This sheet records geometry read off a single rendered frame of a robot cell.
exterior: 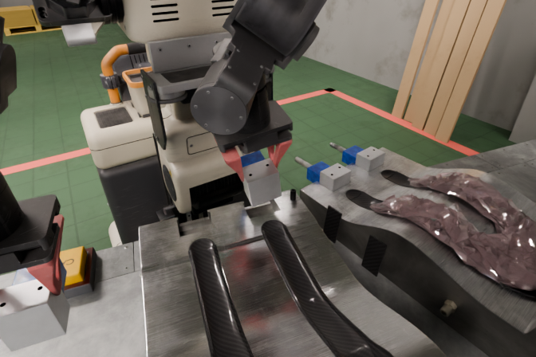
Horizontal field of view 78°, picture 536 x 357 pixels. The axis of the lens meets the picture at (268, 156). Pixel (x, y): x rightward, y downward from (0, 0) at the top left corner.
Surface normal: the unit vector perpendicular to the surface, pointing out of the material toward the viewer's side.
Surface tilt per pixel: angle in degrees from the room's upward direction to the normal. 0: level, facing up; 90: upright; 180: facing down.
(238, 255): 2
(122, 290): 0
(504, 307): 0
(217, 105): 100
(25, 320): 91
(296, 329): 26
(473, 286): 13
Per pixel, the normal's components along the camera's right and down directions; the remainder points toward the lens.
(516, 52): -0.86, 0.28
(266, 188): 0.37, 0.59
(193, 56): 0.52, 0.44
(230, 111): -0.15, 0.66
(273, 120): -0.10, -0.75
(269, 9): 0.02, 0.47
